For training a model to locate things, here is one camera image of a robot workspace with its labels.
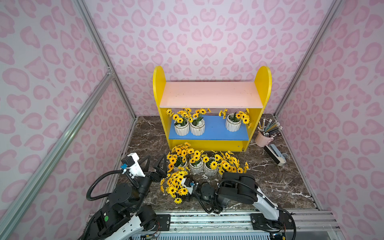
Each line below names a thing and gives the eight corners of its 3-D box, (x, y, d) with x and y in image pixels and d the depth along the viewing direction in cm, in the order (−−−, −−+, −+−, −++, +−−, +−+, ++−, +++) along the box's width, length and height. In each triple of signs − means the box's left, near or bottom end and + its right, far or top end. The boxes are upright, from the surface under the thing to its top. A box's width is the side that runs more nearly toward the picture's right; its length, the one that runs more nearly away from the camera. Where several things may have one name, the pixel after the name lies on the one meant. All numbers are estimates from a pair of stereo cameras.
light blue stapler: (278, 166, 93) (280, 164, 91) (264, 148, 102) (266, 145, 100) (285, 164, 95) (287, 161, 92) (270, 145, 103) (272, 143, 101)
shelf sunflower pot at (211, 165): (203, 177, 90) (204, 165, 78) (203, 167, 94) (204, 154, 82) (218, 177, 90) (221, 165, 78) (217, 166, 94) (220, 154, 82)
